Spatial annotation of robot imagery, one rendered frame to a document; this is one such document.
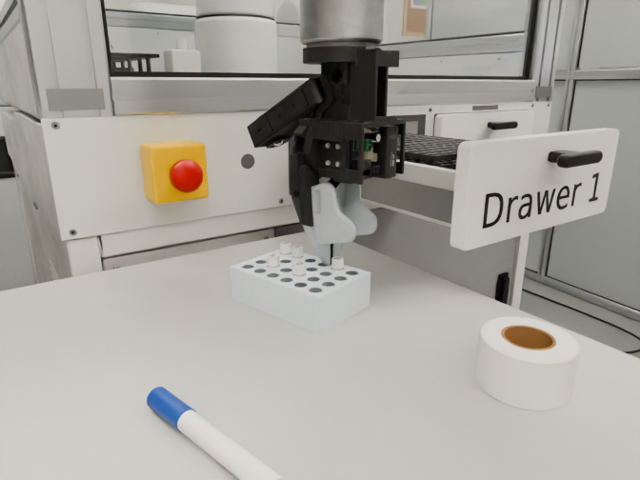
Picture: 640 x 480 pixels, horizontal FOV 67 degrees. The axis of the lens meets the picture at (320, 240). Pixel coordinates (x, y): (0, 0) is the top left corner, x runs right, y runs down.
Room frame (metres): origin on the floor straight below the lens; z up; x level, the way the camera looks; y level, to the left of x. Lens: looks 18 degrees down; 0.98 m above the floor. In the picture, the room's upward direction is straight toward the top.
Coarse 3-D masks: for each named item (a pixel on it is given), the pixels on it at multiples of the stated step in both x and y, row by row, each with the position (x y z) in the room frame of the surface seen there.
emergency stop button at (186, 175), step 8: (184, 160) 0.59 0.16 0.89; (176, 168) 0.58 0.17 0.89; (184, 168) 0.58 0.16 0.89; (192, 168) 0.59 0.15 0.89; (200, 168) 0.60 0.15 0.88; (176, 176) 0.58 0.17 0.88; (184, 176) 0.58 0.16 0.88; (192, 176) 0.59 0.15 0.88; (200, 176) 0.59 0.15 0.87; (176, 184) 0.58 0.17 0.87; (184, 184) 0.58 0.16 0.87; (192, 184) 0.59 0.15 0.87; (200, 184) 0.60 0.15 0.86
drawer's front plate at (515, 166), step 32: (480, 160) 0.48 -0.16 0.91; (512, 160) 0.51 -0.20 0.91; (544, 160) 0.54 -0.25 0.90; (608, 160) 0.63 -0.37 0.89; (480, 192) 0.48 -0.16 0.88; (512, 192) 0.51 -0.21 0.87; (544, 192) 0.55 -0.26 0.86; (576, 192) 0.59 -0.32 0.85; (608, 192) 0.63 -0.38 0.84; (480, 224) 0.49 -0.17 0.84; (512, 224) 0.52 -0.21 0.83; (544, 224) 0.55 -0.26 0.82
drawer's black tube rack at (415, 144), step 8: (400, 136) 0.82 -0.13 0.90; (408, 136) 0.81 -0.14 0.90; (416, 136) 0.81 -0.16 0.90; (424, 136) 0.81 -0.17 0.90; (432, 136) 0.82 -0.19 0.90; (408, 144) 0.71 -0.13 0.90; (416, 144) 0.71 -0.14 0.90; (424, 144) 0.71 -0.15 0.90; (432, 144) 0.70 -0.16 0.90; (440, 144) 0.71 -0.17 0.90; (448, 144) 0.71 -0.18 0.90; (456, 144) 0.71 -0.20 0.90; (408, 152) 0.62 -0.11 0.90; (416, 152) 0.61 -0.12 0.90; (424, 152) 0.62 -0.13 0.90; (432, 152) 0.62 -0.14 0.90; (408, 160) 0.75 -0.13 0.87; (416, 160) 0.72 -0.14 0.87; (424, 160) 0.75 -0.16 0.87; (448, 160) 0.75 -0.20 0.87; (456, 160) 0.74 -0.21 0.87; (448, 168) 0.67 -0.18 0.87
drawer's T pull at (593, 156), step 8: (552, 152) 0.54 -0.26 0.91; (560, 152) 0.54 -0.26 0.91; (568, 152) 0.53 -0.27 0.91; (576, 152) 0.53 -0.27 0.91; (584, 152) 0.53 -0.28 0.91; (592, 152) 0.53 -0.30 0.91; (600, 152) 0.54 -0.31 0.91; (552, 160) 0.54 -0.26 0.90; (560, 160) 0.51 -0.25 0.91; (568, 160) 0.50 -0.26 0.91; (576, 160) 0.51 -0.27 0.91; (584, 160) 0.52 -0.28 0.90; (592, 160) 0.53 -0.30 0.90; (600, 160) 0.54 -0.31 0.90
